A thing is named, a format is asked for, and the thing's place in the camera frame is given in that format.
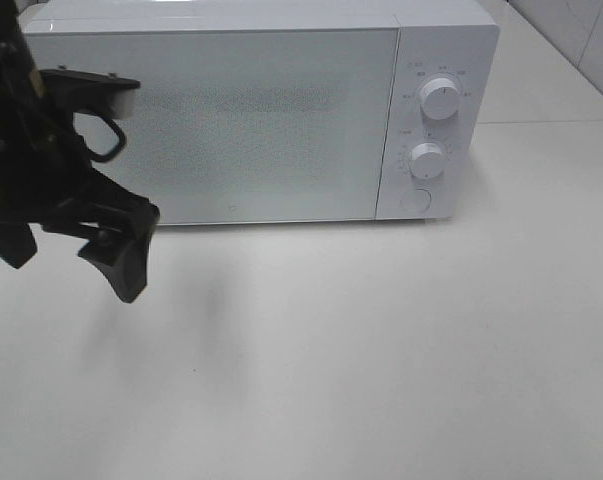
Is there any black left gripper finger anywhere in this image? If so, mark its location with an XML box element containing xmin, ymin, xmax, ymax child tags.
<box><xmin>42</xmin><ymin>189</ymin><xmax>160</xmax><ymax>303</ymax></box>
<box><xmin>0</xmin><ymin>209</ymin><xmax>37</xmax><ymax>269</ymax></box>

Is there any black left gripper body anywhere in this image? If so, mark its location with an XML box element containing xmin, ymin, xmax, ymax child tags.
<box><xmin>0</xmin><ymin>1</ymin><xmax>126</xmax><ymax>210</ymax></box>

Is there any round white door release button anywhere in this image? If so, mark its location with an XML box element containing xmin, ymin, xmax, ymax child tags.
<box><xmin>400</xmin><ymin>188</ymin><xmax>432</xmax><ymax>219</ymax></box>

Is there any white microwave knob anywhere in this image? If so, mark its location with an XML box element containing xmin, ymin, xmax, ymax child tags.
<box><xmin>408</xmin><ymin>142</ymin><xmax>447</xmax><ymax>180</ymax></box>
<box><xmin>418</xmin><ymin>74</ymin><xmax>461</xmax><ymax>121</ymax></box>

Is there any white microwave door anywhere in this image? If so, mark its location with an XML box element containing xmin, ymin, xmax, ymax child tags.
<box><xmin>29</xmin><ymin>29</ymin><xmax>397</xmax><ymax>224</ymax></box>

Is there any white microwave oven body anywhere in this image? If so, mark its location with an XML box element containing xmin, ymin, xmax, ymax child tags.
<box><xmin>21</xmin><ymin>1</ymin><xmax>500</xmax><ymax>221</ymax></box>

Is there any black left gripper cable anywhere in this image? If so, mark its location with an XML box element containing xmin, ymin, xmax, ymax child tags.
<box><xmin>75</xmin><ymin>112</ymin><xmax>128</xmax><ymax>164</ymax></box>

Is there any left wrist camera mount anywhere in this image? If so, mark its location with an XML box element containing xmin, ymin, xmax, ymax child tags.
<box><xmin>40</xmin><ymin>69</ymin><xmax>141</xmax><ymax>120</ymax></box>

